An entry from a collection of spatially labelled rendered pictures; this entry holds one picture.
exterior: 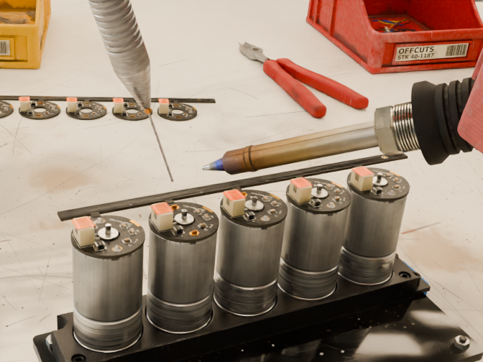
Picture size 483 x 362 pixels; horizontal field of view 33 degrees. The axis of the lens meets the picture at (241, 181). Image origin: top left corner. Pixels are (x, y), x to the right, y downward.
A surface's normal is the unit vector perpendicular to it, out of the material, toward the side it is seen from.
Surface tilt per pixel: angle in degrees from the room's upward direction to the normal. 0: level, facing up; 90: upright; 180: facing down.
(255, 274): 90
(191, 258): 90
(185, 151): 0
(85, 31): 0
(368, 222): 90
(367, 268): 90
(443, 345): 0
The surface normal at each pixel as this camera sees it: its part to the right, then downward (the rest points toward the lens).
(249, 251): -0.01, 0.49
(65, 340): 0.08, -0.87
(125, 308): 0.63, 0.43
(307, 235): -0.27, 0.45
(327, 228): 0.25, 0.49
